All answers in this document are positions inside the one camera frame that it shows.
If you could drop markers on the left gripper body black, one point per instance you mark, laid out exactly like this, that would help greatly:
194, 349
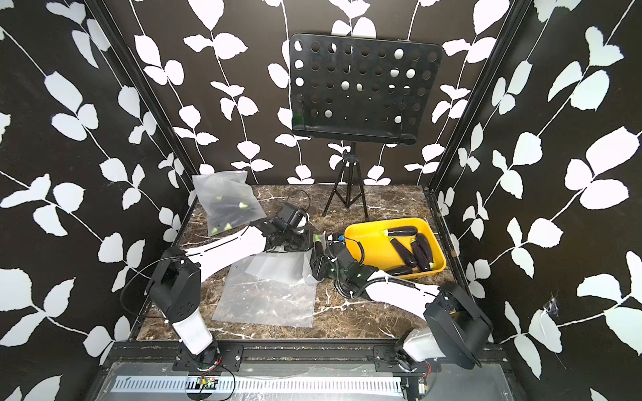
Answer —
297, 241

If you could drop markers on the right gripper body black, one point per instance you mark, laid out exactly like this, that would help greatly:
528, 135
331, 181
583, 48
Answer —
327, 271

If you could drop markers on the clear zip-top bag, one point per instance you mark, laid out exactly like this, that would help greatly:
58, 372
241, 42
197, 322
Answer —
290, 268
226, 185

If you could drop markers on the clear zip-top bag top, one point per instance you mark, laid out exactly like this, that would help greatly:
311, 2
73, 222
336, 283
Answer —
226, 185

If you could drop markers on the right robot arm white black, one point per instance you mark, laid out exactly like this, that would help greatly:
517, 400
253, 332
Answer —
457, 329

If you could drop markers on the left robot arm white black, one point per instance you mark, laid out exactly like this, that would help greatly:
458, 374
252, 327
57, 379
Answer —
176, 282

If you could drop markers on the stack of clear zip-top bags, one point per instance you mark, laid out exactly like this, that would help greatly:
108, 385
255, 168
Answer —
249, 299

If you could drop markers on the yellow plastic tray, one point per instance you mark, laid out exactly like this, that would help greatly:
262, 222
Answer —
370, 242

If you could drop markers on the black perforated music stand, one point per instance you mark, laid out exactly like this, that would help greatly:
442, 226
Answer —
359, 90

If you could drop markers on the white perforated strip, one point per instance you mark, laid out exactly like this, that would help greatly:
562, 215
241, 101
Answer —
388, 386

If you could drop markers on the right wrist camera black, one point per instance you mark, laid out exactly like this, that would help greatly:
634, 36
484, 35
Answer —
338, 250

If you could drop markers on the black front mounting rail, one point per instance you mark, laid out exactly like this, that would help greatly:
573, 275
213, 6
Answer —
235, 354

